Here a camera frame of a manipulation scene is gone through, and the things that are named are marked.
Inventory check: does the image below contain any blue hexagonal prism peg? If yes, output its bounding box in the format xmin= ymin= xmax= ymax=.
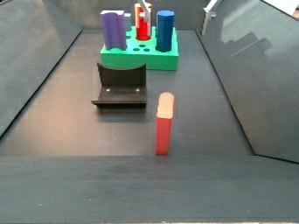
xmin=156 ymin=10 xmax=173 ymax=53

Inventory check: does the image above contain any green shape sorter board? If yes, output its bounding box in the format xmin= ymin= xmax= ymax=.
xmin=98 ymin=27 xmax=178 ymax=71

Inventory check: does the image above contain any red cylinder peg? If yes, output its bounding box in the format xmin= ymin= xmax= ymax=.
xmin=134 ymin=3 xmax=150 ymax=41

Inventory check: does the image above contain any light blue square block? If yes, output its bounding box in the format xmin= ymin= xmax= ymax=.
xmin=123 ymin=13 xmax=132 ymax=32

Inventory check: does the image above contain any black curved stand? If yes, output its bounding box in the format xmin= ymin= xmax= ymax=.
xmin=91 ymin=63 xmax=146 ymax=107

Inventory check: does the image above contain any red square-circle peg object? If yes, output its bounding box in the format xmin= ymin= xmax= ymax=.
xmin=154 ymin=92 xmax=173 ymax=156

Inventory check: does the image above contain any purple notched block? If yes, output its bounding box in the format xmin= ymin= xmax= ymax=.
xmin=99 ymin=10 xmax=126 ymax=50

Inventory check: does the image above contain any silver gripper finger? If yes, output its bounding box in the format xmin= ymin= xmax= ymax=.
xmin=200 ymin=0 xmax=218 ymax=36
xmin=136 ymin=0 xmax=150 ymax=21

